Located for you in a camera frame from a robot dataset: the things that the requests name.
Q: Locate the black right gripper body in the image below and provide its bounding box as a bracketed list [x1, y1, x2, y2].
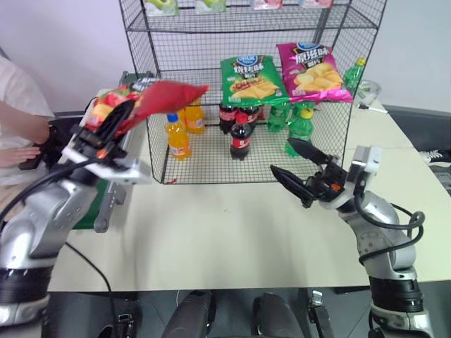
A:
[304, 161, 349, 209]

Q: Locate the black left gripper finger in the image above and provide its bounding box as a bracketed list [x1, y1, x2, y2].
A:
[93, 99, 138, 137]
[105, 118, 137, 142]

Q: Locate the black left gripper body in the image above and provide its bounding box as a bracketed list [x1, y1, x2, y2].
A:
[72, 121, 128, 163]

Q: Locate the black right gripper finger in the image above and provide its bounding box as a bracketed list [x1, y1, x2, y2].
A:
[269, 165, 315, 208]
[286, 137, 334, 166]

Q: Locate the red chips bag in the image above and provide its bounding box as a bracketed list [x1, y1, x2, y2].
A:
[84, 80, 211, 137]

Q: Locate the green belt conveyor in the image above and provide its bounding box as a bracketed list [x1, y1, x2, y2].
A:
[70, 70, 158, 234]

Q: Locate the black and white item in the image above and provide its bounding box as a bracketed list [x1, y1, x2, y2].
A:
[420, 149, 451, 164]

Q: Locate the person's bare hand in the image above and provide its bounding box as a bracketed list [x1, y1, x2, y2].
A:
[0, 145, 42, 168]

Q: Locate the green soda bottle yellow cap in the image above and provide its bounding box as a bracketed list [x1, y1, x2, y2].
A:
[284, 103, 316, 158]

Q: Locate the black device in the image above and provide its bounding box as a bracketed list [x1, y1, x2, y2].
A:
[18, 118, 84, 173]

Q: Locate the orange soda bottle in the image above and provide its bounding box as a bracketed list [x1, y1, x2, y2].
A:
[182, 99, 206, 136]
[164, 112, 193, 162]

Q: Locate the cola bottle red label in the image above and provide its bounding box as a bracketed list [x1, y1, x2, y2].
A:
[218, 101, 237, 136]
[242, 104, 262, 128]
[229, 113, 256, 162]

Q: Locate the magenta chips bag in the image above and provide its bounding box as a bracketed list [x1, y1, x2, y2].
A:
[276, 42, 354, 104]

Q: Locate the white marker pen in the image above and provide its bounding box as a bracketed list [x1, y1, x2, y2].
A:
[355, 101, 389, 115]

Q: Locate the green chips bag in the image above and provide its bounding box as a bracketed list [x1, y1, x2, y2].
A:
[220, 54, 292, 107]

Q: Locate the person in white shirt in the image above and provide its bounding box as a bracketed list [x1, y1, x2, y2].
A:
[0, 45, 56, 221]

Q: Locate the green snack pack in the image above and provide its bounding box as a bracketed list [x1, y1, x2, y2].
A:
[194, 0, 228, 15]
[143, 0, 180, 17]

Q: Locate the black and silver clamp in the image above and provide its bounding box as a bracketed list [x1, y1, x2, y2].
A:
[307, 288, 336, 338]

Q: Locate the dark rounded shape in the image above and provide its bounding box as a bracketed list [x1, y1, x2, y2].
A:
[161, 289, 216, 338]
[251, 292, 301, 338]

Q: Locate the pink snack pack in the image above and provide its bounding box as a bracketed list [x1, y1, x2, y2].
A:
[298, 0, 334, 9]
[248, 0, 285, 10]

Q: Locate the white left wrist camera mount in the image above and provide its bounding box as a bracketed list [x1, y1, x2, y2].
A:
[62, 144, 154, 186]

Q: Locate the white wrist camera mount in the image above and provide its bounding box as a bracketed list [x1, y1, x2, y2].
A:
[62, 144, 154, 186]
[319, 144, 383, 214]

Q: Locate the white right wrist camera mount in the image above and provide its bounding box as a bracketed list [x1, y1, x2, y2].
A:
[319, 144, 383, 214]

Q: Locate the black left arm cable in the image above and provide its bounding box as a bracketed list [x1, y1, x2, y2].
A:
[0, 157, 104, 223]

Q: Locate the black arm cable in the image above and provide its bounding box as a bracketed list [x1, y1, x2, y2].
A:
[0, 157, 104, 223]
[353, 182, 426, 265]

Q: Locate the black wire rack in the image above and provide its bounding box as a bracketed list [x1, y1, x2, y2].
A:
[118, 0, 388, 186]

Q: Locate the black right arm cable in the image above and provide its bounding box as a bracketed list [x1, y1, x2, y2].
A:
[353, 182, 426, 265]

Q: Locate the thin black cable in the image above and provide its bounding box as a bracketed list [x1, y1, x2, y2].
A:
[64, 242, 116, 338]

